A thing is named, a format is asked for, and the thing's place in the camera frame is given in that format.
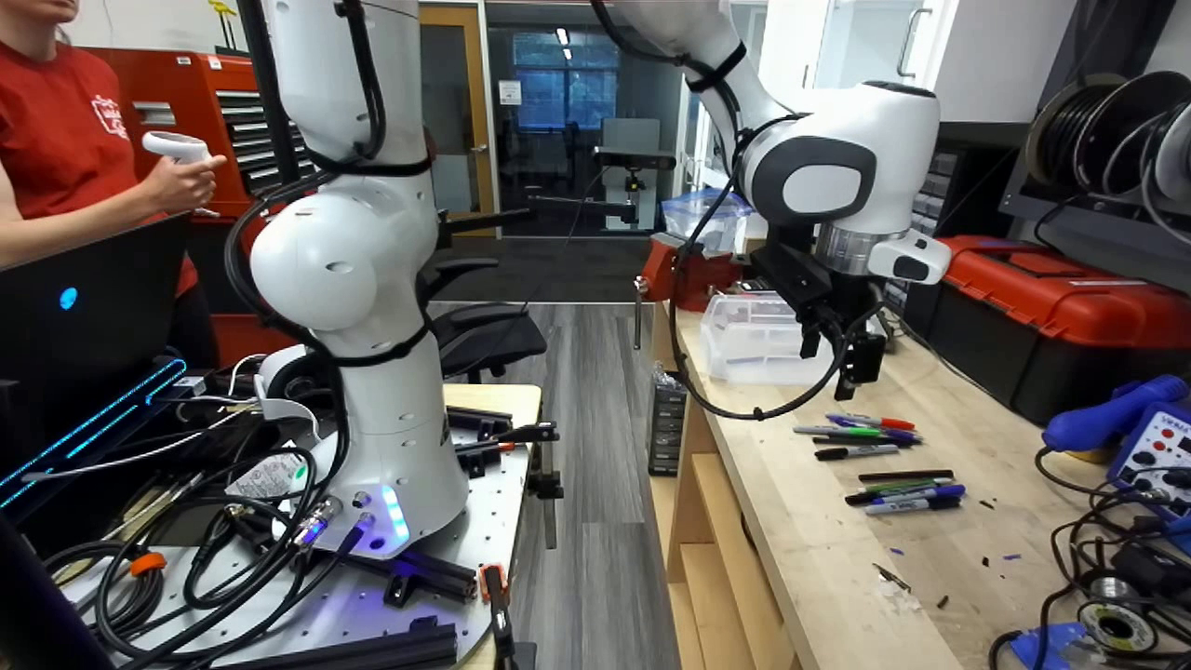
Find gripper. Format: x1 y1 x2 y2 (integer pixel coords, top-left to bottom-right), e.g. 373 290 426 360
799 272 887 402

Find purple and red pen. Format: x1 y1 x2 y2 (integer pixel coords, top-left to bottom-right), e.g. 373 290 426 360
826 413 917 432

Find grey and green pen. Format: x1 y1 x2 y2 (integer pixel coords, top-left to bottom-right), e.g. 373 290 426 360
793 425 924 442

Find clear plastic box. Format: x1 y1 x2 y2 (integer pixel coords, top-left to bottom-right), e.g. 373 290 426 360
699 292 835 386

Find blue and black marker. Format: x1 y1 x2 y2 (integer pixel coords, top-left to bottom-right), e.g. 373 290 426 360
844 484 967 507

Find red bench vise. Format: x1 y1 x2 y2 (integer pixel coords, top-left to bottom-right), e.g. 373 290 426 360
634 232 756 351

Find blue and white marker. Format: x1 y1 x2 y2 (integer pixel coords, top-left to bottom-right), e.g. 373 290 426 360
863 497 962 516

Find black small-parts drawers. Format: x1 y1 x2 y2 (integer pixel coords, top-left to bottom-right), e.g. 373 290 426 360
647 363 689 478

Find red and black toolbox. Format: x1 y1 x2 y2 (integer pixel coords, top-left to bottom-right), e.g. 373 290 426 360
916 234 1191 427

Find blue soldering station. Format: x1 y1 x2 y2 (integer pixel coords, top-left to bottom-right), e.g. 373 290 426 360
1041 374 1191 524

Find black office chair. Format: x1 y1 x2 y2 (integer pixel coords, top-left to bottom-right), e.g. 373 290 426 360
417 207 550 384

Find solder spool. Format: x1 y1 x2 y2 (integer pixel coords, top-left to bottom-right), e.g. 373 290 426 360
1077 599 1160 654

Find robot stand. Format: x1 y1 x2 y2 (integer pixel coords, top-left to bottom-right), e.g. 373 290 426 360
45 382 565 670

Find orange and black clamp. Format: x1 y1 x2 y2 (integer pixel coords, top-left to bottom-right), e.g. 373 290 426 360
477 562 520 670

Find wooden door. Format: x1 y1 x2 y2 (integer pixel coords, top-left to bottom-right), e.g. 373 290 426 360
418 4 501 217

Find red tool cabinet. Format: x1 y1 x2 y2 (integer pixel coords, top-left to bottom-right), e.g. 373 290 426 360
82 47 322 222

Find hand controller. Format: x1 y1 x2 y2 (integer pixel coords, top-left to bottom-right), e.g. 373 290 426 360
141 130 223 221

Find black laptop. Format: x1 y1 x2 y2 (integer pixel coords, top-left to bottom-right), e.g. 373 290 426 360
0 212 194 511

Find person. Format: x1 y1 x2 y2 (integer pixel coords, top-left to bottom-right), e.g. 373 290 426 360
0 0 228 373

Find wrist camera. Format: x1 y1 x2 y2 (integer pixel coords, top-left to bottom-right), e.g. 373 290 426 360
750 244 833 323

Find white wall cabinet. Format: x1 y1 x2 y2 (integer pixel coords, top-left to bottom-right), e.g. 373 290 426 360
757 0 1082 126

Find tangle of black cables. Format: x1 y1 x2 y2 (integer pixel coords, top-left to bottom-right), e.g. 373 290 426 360
988 447 1191 670

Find rack of wire spools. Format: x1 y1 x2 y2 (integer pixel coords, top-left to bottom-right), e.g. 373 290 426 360
999 69 1191 250

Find black aluminium rail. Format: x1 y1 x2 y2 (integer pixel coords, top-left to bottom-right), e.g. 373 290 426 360
207 618 461 670

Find coil of black cable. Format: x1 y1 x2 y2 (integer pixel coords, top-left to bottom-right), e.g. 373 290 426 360
41 447 373 667

